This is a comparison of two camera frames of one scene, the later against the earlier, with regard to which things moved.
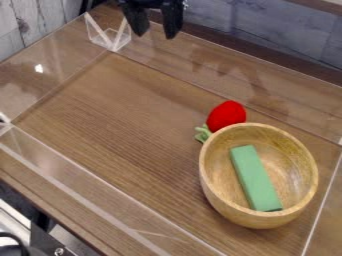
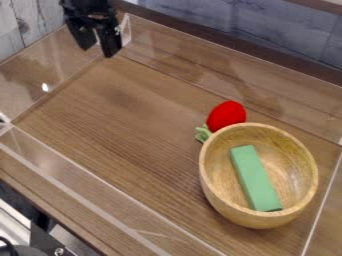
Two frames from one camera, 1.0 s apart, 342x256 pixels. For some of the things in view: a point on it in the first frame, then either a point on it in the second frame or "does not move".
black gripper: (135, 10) -> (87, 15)
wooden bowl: (258, 171) does not move
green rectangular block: (257, 183) does not move
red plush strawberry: (226, 114) does not move
